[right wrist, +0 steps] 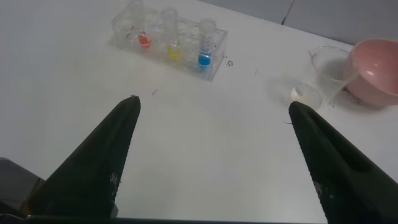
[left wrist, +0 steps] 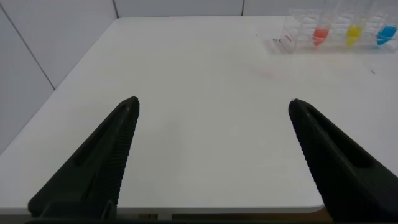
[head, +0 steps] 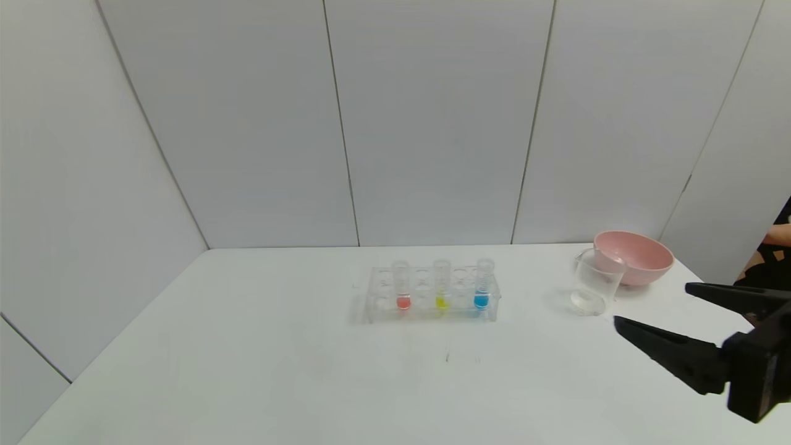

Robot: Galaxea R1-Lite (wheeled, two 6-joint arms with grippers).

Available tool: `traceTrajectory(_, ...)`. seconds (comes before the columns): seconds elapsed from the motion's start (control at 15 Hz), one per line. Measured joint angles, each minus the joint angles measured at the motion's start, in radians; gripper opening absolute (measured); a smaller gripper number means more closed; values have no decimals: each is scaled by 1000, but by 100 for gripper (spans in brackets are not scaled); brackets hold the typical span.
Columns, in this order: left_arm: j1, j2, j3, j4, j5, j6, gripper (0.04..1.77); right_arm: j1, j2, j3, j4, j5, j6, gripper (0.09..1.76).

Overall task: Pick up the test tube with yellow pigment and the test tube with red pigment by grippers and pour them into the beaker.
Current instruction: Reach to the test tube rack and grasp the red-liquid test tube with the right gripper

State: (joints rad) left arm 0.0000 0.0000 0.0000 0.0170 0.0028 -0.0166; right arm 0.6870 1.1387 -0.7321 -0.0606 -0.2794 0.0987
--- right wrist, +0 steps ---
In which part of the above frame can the clear acrylic test tube rack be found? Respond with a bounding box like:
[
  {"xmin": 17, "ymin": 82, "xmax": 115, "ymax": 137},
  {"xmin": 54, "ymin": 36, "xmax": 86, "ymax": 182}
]
[{"xmin": 111, "ymin": 1, "xmax": 228, "ymax": 82}]

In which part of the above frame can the test tube with yellow pigment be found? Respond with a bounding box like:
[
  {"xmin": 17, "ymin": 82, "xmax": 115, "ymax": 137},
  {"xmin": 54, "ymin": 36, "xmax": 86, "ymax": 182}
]
[{"xmin": 160, "ymin": 7, "xmax": 182, "ymax": 60}]

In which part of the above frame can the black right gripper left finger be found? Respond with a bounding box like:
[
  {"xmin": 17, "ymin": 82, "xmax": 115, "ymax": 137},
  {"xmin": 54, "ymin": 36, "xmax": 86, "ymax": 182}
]
[{"xmin": 27, "ymin": 95, "xmax": 141, "ymax": 218}]

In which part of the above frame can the clear glass beaker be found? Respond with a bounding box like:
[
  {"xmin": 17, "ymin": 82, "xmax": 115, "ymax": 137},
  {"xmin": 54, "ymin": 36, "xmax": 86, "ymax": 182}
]
[{"xmin": 290, "ymin": 45, "xmax": 358, "ymax": 110}]

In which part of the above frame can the test tube with blue pigment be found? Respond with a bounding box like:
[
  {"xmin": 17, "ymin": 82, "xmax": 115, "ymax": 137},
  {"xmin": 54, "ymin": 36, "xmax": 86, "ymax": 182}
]
[{"xmin": 197, "ymin": 19, "xmax": 217, "ymax": 70}]

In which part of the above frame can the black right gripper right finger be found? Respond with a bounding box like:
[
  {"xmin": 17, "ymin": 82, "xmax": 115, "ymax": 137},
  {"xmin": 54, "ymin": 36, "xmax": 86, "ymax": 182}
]
[{"xmin": 288, "ymin": 101, "xmax": 398, "ymax": 224}]

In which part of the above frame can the pink bowl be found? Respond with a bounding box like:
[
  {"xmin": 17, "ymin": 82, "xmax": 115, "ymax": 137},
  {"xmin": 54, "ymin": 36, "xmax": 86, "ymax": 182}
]
[{"xmin": 343, "ymin": 38, "xmax": 398, "ymax": 107}]

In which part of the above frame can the test tube with red pigment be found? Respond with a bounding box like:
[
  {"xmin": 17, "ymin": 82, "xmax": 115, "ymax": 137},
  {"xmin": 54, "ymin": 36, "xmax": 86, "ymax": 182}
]
[{"xmin": 129, "ymin": 0, "xmax": 153, "ymax": 50}]

